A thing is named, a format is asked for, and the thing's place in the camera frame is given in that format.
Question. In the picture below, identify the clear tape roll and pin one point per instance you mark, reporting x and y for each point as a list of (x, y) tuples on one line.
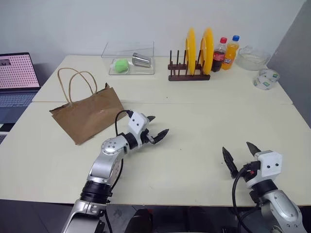
[(266, 83)]

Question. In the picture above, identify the dark rounded shape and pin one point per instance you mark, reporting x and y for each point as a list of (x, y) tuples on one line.
[(141, 221)]

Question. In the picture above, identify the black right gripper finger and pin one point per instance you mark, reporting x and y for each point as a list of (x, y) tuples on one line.
[(229, 161), (252, 148)]

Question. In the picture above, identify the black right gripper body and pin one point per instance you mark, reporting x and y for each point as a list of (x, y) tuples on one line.
[(250, 168)]

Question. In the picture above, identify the yellow plate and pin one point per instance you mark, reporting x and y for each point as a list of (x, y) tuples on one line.
[(208, 48), (191, 48)]

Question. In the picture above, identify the clear plastic box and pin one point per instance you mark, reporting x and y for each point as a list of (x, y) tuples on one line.
[(145, 72)]

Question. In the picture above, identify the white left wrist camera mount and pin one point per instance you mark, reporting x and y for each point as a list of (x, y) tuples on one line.
[(136, 122)]

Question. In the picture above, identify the brown paper bag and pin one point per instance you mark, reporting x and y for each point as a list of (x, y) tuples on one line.
[(92, 116)]

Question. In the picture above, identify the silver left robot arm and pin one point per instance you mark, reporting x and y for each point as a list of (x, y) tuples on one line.
[(107, 165)]

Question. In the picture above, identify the stainless steel cup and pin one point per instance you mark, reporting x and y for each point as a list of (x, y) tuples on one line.
[(142, 60)]

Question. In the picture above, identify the cola bottle red cap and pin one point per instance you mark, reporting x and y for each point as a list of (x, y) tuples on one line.
[(218, 58)]

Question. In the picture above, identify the orange soda bottle blue cap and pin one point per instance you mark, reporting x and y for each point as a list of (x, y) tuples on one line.
[(229, 58)]

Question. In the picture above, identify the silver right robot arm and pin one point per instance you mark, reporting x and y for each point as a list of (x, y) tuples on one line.
[(284, 208)]

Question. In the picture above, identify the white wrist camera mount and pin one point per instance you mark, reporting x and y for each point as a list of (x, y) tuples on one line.
[(136, 122), (269, 165)]

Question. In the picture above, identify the dark wooden dish rack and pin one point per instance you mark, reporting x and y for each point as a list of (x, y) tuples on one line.
[(184, 77)]

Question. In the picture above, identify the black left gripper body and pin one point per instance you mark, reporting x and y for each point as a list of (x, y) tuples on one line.
[(147, 137)]

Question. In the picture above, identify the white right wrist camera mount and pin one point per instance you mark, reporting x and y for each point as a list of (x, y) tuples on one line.
[(269, 165)]

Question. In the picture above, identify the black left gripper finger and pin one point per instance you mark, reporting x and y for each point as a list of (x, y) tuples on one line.
[(160, 136), (151, 118)]

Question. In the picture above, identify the grey laptop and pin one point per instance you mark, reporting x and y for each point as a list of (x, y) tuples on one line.
[(17, 72)]

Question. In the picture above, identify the clear glass bowl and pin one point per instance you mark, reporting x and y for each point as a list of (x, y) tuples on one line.
[(252, 60)]

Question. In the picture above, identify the green ball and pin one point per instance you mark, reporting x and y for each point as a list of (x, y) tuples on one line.
[(121, 66)]

